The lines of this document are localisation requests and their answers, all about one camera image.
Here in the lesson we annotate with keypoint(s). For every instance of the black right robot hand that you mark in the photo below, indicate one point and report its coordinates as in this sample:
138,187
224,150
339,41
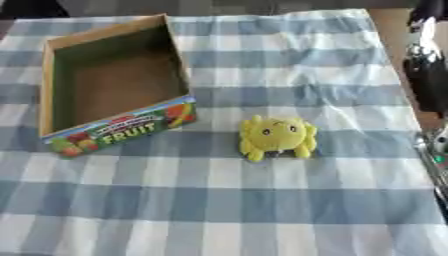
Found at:
429,75

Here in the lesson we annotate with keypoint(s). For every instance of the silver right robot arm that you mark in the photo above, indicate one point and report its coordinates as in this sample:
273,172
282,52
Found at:
436,156

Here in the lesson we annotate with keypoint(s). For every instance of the tan cardboard box, green inside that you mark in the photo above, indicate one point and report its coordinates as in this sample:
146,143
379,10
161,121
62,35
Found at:
116,83

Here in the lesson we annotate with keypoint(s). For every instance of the yellow soft toy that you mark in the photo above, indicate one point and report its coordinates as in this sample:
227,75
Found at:
277,136

